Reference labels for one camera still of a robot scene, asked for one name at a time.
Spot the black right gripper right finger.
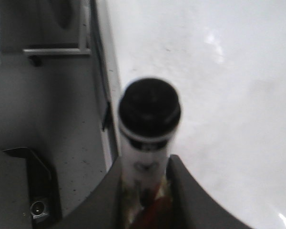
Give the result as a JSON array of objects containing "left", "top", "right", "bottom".
[{"left": 166, "top": 155, "right": 250, "bottom": 229}]

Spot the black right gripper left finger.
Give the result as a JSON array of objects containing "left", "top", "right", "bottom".
[{"left": 51, "top": 157, "right": 122, "bottom": 229}]

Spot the white marker with black tip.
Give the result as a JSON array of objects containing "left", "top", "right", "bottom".
[{"left": 118, "top": 77, "right": 181, "bottom": 229}]

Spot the white whiteboard with aluminium frame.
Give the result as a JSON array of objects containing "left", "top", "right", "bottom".
[{"left": 96, "top": 0, "right": 286, "bottom": 229}]

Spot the grey metal shelf bracket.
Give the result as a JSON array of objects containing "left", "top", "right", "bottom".
[{"left": 22, "top": 13, "right": 91, "bottom": 67}]

